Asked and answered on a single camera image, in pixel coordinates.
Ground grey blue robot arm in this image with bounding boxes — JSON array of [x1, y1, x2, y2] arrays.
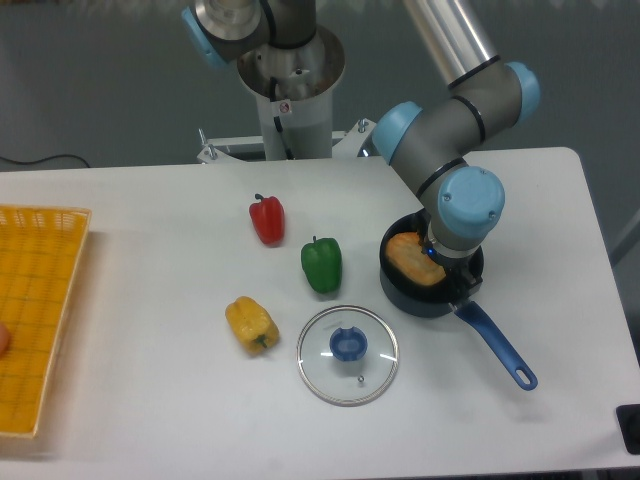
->
[[182, 1, 540, 304]]

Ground golden triangle bread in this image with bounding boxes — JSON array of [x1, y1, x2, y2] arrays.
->
[[385, 232, 446, 287]]

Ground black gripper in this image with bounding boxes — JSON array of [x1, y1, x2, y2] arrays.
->
[[414, 212, 483, 303]]

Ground dark pan blue handle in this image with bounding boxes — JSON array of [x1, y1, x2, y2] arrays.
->
[[379, 212, 538, 391]]

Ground glass lid blue knob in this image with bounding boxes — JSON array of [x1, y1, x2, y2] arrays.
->
[[296, 305, 400, 407]]

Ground red bell pepper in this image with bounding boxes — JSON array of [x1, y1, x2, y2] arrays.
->
[[249, 193, 285, 245]]

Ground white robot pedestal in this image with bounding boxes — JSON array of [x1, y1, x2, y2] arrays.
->
[[197, 26, 377, 164]]

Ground black cable on floor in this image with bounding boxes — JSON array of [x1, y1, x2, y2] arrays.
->
[[0, 154, 92, 168]]

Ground yellow woven basket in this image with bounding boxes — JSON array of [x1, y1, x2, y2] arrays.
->
[[1, 204, 92, 438]]

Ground yellow bell pepper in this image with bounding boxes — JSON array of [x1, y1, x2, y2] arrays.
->
[[225, 296, 280, 356]]

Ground green bell pepper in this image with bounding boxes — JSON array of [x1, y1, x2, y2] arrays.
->
[[300, 237, 342, 294]]

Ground black device at table edge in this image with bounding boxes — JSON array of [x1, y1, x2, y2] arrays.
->
[[615, 404, 640, 455]]

